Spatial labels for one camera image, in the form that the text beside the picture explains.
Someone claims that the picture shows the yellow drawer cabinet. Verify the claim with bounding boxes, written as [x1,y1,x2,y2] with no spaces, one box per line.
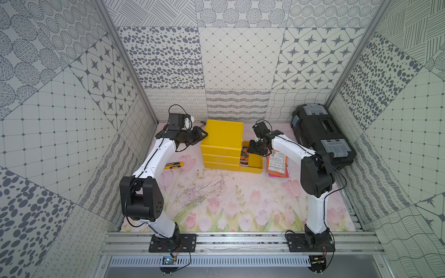
[200,119,243,171]

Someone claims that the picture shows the orange back seed bag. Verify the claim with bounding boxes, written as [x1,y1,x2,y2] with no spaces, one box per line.
[267,149,287,175]

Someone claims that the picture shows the marigold seed bag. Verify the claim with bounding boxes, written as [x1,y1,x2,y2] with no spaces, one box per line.
[240,147,249,167]

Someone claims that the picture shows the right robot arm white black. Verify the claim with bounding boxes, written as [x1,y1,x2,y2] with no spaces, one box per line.
[248,122,335,245]

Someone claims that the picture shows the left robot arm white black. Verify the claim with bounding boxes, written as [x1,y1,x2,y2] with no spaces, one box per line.
[119,126,208,240]

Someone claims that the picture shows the yellow utility knife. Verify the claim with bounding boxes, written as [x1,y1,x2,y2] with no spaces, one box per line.
[164,162,184,169]

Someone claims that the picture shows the black toolbox grey latches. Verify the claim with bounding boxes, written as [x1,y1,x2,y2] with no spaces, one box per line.
[290,104,356,170]

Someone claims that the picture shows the floral pink table mat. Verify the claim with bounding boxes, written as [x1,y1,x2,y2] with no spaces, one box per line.
[158,144,354,232]

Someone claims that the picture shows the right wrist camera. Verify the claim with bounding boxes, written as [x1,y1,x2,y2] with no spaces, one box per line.
[253,119,273,140]

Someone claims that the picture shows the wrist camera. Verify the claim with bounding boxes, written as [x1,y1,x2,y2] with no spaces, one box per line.
[168,113,194,131]
[253,119,273,140]

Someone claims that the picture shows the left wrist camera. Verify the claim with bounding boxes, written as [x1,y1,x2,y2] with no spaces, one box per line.
[168,113,194,131]

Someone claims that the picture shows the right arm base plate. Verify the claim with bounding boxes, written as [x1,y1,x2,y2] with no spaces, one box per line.
[285,230,336,253]

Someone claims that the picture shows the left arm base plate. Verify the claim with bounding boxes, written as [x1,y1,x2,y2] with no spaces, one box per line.
[149,234,197,253]

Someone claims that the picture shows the aluminium rail frame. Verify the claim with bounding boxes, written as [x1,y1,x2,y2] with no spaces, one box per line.
[99,232,384,269]

